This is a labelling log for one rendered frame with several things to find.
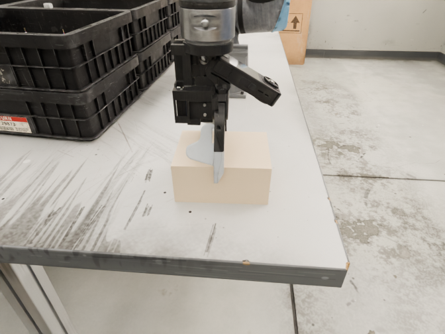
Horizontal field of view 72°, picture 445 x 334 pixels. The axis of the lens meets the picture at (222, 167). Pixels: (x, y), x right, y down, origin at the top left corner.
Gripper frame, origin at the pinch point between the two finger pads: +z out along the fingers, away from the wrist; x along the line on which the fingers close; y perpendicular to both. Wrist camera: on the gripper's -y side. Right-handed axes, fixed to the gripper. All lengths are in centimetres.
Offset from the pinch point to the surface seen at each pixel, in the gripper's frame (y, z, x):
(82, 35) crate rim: 28.0, -16.8, -16.6
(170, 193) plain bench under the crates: 9.1, 5.2, 3.7
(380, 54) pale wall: -173, 70, -339
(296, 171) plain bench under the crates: -14.4, 5.2, -4.1
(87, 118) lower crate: 29.5, -0.8, -12.9
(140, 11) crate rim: 25, -17, -46
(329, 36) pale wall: -110, 51, -343
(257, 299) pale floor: -12, 75, -20
